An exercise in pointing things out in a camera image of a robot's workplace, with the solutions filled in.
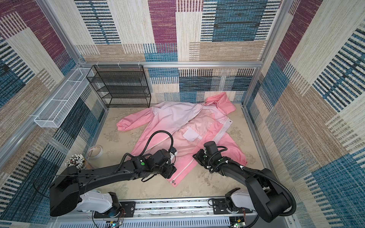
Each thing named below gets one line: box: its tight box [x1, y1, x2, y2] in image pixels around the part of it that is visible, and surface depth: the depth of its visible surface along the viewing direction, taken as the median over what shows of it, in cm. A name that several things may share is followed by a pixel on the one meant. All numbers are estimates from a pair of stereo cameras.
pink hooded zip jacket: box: [116, 92, 247, 188], surface depth 104 cm
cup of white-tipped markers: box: [64, 153, 87, 171], surface depth 73 cm
